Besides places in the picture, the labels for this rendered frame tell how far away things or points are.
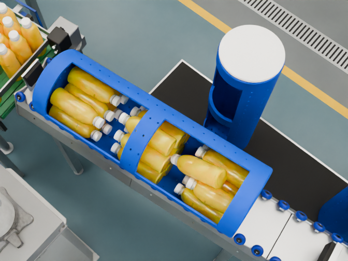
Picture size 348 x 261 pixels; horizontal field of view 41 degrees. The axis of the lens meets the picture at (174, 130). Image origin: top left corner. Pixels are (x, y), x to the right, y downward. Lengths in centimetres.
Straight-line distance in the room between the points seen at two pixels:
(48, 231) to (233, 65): 97
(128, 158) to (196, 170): 24
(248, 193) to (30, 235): 75
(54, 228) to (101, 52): 175
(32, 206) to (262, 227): 85
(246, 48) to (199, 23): 135
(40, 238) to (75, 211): 114
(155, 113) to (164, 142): 10
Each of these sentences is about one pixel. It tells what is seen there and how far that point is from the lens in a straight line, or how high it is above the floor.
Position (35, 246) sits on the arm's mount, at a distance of 169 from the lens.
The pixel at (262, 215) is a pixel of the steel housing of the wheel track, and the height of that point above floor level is 93.
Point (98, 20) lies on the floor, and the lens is 335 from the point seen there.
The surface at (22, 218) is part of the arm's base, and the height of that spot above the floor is 110.
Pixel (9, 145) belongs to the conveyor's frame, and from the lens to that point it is 299.
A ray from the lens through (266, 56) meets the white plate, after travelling 199.
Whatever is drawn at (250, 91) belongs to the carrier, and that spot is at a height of 95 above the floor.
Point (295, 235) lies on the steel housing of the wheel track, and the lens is 186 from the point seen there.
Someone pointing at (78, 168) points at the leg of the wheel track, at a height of 10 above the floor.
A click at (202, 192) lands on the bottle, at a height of 114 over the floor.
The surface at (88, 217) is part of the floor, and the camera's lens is 279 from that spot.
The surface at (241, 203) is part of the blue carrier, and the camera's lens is 153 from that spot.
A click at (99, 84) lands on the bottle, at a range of 176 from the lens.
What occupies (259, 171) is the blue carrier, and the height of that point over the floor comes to 121.
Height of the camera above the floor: 269
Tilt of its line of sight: 67 degrees down
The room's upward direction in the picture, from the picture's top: 3 degrees clockwise
